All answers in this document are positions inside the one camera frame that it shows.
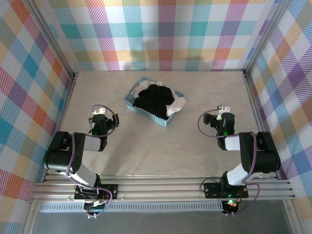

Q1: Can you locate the aluminium table side rail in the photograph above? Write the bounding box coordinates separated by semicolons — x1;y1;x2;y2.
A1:
243;70;283;181
42;73;79;183

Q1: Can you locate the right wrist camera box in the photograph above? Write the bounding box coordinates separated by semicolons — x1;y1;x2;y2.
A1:
215;104;232;120

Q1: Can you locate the aluminium mounting rail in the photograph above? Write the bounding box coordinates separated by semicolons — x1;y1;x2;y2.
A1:
26;173;297;203

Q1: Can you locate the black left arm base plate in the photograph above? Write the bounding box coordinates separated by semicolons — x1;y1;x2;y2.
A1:
74;184;119;201

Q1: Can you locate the aluminium frame leg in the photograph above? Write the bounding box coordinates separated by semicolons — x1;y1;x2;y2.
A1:
21;201;41;234
282;200;300;234

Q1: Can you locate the aluminium frame post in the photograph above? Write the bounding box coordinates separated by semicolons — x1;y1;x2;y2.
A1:
25;0;79;82
242;0;293;77

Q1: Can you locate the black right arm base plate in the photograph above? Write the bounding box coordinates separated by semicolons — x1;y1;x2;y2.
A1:
203;181;249;199

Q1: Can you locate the grey slotted cable duct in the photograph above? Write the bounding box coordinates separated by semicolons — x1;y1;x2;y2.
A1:
39;203;224;213

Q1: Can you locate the blue plastic basket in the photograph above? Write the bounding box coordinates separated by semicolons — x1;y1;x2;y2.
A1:
123;76;188;128

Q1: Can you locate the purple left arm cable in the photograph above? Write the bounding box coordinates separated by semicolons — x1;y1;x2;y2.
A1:
65;104;120;217

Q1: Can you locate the crumpled white cloth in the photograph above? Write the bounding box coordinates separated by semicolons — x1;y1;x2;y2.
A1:
133;79;188;117

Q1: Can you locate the black t-shirt with floral print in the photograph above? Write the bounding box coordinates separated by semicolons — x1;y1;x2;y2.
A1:
133;84;177;121

